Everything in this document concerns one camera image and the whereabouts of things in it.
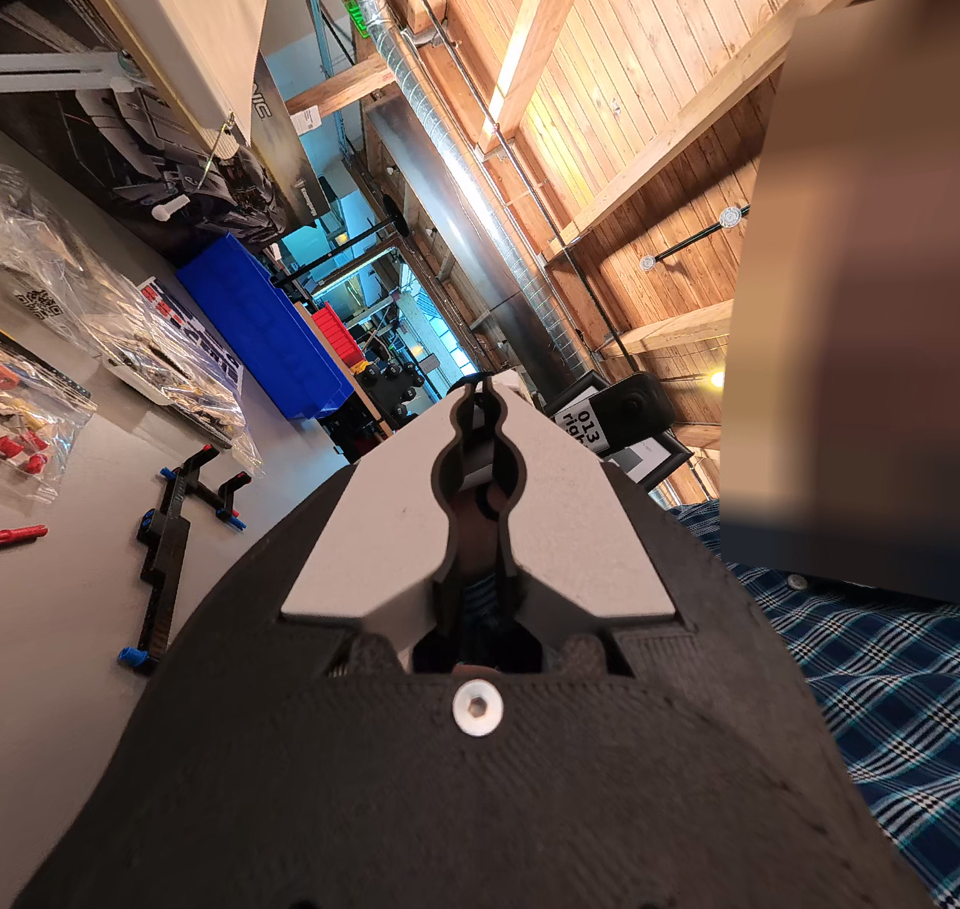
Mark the black lego box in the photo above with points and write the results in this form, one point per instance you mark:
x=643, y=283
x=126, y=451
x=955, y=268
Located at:
x=150, y=144

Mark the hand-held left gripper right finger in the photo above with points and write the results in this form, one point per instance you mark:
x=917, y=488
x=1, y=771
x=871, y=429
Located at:
x=585, y=534

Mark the red lego pin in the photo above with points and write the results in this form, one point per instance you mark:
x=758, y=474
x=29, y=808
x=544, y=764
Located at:
x=22, y=535

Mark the black lego assembly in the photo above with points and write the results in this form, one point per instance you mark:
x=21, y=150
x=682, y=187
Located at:
x=166, y=549

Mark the clear bag of colourful lego pieces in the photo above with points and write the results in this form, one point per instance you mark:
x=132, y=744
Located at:
x=37, y=429

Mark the red plastic bin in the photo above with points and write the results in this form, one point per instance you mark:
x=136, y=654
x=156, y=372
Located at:
x=337, y=328

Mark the green exit sign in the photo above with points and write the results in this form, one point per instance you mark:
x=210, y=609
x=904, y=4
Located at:
x=360, y=18

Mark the blue plaid shirt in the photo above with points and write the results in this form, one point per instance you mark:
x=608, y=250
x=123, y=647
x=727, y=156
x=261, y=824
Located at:
x=862, y=684

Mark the blue plastic bin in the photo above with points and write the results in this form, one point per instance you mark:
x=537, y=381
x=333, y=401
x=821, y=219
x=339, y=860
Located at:
x=255, y=324

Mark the dark metal duct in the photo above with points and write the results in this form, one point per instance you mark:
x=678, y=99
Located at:
x=480, y=249

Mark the silver ventilation duct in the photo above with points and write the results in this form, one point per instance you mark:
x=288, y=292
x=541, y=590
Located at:
x=450, y=144

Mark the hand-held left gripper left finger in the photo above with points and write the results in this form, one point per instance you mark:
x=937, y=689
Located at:
x=375, y=534

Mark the beige cardboard box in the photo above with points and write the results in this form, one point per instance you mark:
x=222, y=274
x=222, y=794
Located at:
x=187, y=9

